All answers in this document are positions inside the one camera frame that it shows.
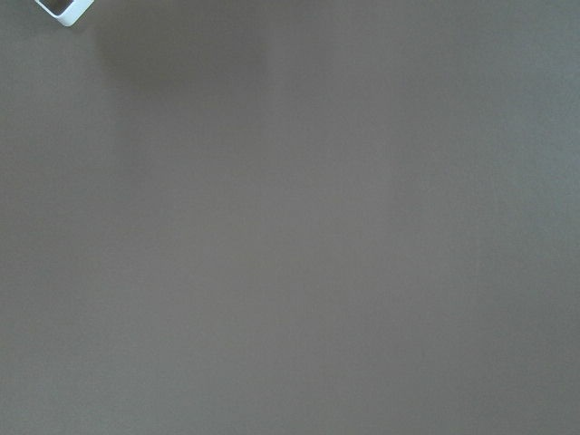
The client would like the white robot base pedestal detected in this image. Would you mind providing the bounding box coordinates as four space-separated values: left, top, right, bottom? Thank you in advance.
35 0 93 27

